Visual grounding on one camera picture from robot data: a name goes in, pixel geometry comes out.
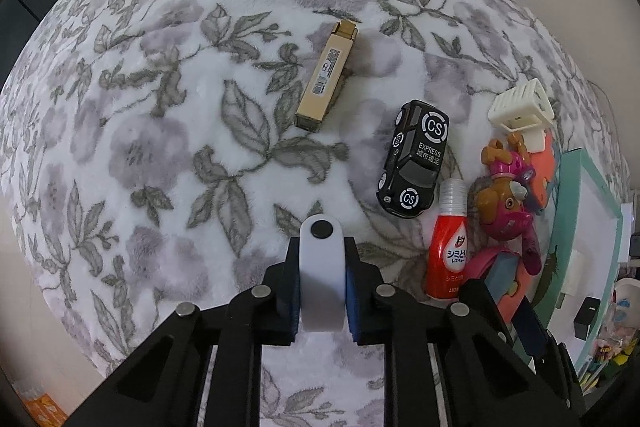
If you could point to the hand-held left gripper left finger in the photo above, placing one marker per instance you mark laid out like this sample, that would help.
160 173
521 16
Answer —
290 292

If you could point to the orange blue green foam block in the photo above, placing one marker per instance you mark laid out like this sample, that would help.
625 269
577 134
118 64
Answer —
515 287

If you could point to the floral fleece blanket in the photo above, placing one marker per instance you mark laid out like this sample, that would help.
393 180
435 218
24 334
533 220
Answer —
150 132

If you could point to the teal framed whiteboard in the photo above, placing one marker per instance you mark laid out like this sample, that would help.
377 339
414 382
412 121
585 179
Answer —
595 227

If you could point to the black charger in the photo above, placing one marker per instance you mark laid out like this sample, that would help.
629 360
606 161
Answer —
586 319

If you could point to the pink brown dog toy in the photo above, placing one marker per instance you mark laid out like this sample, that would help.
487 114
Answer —
502 207

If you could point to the orange packet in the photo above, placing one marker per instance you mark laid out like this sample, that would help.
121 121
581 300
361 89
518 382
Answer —
42 409

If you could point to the colourful toy pile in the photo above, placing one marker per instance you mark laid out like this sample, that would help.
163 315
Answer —
605 362

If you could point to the white plastic tag black button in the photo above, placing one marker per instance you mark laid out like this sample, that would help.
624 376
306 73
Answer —
322 277

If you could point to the white slotted plastic piece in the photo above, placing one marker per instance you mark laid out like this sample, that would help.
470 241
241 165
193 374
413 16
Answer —
520 107

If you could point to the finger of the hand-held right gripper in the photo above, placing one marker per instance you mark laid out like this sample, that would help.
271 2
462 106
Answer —
480 294
532 329

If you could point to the red bottle white cap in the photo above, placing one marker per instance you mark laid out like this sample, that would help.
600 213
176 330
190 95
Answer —
445 257

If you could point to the gold cardboard box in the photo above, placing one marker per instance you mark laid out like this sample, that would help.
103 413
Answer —
325 77

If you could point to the black toy car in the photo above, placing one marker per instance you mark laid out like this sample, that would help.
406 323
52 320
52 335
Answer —
412 157

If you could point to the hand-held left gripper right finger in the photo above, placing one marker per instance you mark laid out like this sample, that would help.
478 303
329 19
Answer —
352 299

